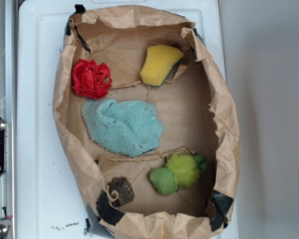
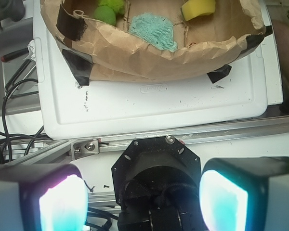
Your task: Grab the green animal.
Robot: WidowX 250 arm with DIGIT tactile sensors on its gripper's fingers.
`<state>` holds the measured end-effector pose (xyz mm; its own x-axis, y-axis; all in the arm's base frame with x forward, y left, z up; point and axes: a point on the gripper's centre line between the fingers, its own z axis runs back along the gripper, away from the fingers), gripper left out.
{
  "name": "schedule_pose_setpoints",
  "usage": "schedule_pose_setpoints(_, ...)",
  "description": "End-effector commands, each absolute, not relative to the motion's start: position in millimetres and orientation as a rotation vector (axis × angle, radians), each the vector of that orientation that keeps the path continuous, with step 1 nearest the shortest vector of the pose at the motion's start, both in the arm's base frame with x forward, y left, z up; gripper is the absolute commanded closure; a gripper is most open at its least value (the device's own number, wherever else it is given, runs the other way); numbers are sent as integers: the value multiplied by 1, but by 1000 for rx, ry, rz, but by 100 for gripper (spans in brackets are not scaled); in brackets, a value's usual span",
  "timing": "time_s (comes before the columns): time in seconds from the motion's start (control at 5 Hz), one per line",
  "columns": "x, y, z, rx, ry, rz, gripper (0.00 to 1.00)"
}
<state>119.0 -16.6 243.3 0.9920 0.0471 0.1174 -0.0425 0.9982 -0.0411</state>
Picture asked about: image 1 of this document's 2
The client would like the aluminium frame rail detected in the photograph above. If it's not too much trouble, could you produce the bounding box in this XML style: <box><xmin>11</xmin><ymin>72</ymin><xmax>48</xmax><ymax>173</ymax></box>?
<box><xmin>0</xmin><ymin>0</ymin><xmax>18</xmax><ymax>239</ymax></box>

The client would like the white plastic base tray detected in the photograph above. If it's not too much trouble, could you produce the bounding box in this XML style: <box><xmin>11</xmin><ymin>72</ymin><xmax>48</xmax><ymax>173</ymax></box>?
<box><xmin>15</xmin><ymin>0</ymin><xmax>240</xmax><ymax>239</ymax></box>

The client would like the crumpled red paper ball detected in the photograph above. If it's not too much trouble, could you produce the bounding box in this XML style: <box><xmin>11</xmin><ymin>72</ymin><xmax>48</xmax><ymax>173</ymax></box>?
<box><xmin>72</xmin><ymin>59</ymin><xmax>113</xmax><ymax>100</ymax></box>

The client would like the light blue terry cloth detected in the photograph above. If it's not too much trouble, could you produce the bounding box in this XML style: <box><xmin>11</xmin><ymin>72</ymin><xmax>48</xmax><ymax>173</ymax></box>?
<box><xmin>81</xmin><ymin>99</ymin><xmax>164</xmax><ymax>157</ymax></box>

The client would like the brown paper bag tray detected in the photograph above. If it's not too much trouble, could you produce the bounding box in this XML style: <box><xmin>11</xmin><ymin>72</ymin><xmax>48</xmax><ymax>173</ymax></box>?
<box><xmin>53</xmin><ymin>5</ymin><xmax>241</xmax><ymax>239</ymax></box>

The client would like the dark brown rough block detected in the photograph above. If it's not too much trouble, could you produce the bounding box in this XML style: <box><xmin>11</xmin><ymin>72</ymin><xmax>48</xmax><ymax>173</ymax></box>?
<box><xmin>108</xmin><ymin>177</ymin><xmax>135</xmax><ymax>207</ymax></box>

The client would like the green plush animal toy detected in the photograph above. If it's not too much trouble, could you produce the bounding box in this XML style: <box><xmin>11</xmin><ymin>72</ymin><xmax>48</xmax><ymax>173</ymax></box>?
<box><xmin>149</xmin><ymin>153</ymin><xmax>207</xmax><ymax>196</ymax></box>

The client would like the yellow sponge with green pad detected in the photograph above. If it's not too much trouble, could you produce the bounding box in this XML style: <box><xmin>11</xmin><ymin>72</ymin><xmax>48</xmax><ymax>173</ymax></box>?
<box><xmin>140</xmin><ymin>44</ymin><xmax>184</xmax><ymax>87</ymax></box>

